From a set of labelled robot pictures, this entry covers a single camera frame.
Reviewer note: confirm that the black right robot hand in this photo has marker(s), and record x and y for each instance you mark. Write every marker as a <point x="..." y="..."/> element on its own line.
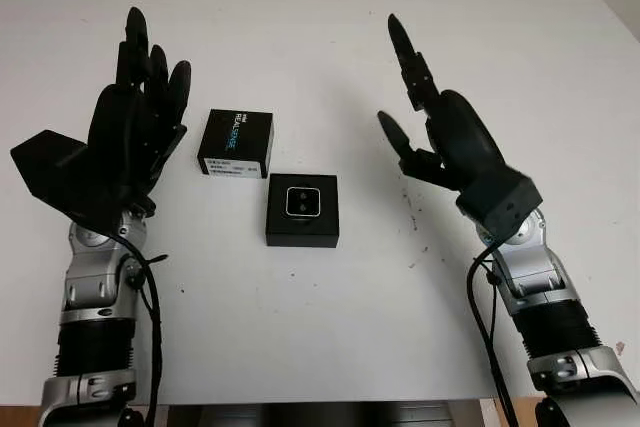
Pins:
<point x="465" y="137"/>

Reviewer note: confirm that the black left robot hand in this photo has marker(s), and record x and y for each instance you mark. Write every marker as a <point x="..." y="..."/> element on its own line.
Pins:
<point x="120" y="132"/>

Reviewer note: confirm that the black RealSense box lid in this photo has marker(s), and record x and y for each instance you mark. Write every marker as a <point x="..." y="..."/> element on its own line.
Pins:
<point x="235" y="139"/>

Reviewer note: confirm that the small silver depth camera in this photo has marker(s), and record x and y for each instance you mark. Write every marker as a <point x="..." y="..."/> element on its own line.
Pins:
<point x="302" y="202"/>

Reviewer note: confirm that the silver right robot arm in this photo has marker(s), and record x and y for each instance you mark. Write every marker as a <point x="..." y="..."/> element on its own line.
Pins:
<point x="550" y="307"/>

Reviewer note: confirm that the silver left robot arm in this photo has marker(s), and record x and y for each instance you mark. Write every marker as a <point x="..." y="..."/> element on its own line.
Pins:
<point x="95" y="297"/>

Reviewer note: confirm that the dark robot torso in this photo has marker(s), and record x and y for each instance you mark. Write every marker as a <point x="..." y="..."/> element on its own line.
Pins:
<point x="325" y="416"/>

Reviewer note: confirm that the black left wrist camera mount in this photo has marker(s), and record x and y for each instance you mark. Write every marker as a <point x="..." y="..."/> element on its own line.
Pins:
<point x="50" y="167"/>

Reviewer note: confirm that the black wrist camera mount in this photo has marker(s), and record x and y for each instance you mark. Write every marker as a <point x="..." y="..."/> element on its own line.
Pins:
<point x="505" y="207"/>
<point x="50" y="167"/>

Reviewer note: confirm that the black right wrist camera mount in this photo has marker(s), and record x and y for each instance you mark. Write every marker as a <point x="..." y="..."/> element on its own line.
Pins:
<point x="505" y="207"/>

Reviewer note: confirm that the black camera box base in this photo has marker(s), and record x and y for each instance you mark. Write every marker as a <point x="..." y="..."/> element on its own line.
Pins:
<point x="300" y="234"/>

